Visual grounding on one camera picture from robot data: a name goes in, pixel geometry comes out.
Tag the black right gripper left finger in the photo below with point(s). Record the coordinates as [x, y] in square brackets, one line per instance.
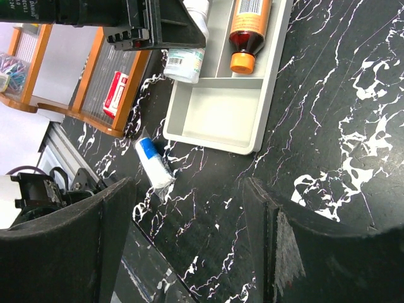
[70, 255]

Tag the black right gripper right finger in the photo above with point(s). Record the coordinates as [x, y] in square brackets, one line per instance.
[301, 256]

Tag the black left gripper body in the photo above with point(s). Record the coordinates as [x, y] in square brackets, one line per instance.
[123, 23]

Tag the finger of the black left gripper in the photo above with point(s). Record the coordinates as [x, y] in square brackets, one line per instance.
[178, 29]

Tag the white teal label bottle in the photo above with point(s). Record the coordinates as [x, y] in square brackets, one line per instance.
[184, 65]

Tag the brown orange cap bottle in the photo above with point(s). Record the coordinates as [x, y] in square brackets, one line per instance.
[247, 34]

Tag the grey divided plastic tray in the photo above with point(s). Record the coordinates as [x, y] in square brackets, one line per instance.
[224, 110]

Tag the white blue bandage roll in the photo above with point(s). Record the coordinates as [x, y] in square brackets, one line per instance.
[157, 171]

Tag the red white box on shelf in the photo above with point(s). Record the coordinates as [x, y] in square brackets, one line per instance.
[114, 94]

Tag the colourful paper clips cup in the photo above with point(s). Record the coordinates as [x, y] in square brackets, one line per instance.
[14, 73]

